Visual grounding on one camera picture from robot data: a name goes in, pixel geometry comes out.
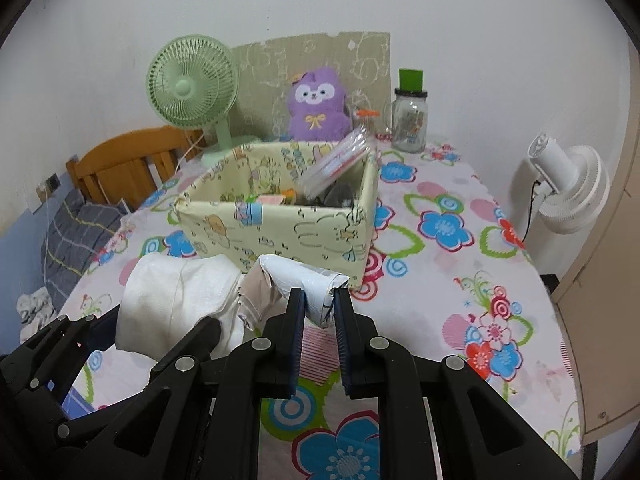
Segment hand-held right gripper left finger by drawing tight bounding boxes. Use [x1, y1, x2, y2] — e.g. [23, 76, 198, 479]
[65, 287, 306, 480]

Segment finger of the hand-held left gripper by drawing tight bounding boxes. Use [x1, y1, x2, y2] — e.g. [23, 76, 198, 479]
[0, 313, 121, 411]
[54, 318, 225, 454]

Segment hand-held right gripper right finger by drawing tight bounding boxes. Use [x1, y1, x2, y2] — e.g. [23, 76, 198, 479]
[333, 286, 578, 480]

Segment white cloth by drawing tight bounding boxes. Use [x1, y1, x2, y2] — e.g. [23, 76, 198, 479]
[116, 252, 251, 361]

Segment white plastic bag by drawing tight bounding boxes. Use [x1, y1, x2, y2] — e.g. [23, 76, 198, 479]
[239, 255, 350, 331]

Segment yellow printed fabric storage box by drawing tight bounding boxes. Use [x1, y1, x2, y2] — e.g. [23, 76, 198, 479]
[172, 140, 381, 290]

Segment dark cloth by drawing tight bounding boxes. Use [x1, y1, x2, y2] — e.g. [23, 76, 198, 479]
[320, 182, 361, 209]

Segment clear plastic packet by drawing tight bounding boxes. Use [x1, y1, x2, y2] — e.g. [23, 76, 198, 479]
[299, 127, 377, 197]

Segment white crumpled clothes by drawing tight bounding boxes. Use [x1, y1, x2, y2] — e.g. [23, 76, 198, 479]
[16, 289, 57, 341]

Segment grey plaid pillow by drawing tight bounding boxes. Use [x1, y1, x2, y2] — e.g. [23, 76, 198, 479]
[42, 189, 131, 311]

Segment floral tablecloth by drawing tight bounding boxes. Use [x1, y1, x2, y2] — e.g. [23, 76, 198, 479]
[65, 137, 586, 480]

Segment wooden headboard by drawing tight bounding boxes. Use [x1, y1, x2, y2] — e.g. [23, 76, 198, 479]
[66, 127, 206, 211]

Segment purple plush toy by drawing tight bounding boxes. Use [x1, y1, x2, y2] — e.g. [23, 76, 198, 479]
[286, 65, 353, 142]

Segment clear container orange clip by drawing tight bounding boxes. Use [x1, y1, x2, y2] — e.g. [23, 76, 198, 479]
[349, 91, 383, 136]

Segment glass jar green lid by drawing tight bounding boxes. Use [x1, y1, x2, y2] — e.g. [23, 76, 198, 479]
[382, 67, 430, 153]

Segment green desk fan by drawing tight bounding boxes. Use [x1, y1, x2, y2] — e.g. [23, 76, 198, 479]
[146, 35, 261, 167]

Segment beige printed board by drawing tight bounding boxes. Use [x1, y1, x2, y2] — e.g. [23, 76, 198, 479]
[231, 31, 391, 143]

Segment white circulating fan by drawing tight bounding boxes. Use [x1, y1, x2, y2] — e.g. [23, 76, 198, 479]
[527, 132, 611, 236]

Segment white fan cable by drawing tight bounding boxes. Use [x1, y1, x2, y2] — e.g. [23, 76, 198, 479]
[176, 129, 207, 162]

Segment black fan cable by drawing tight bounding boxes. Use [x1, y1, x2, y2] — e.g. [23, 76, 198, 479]
[520, 179, 545, 252]

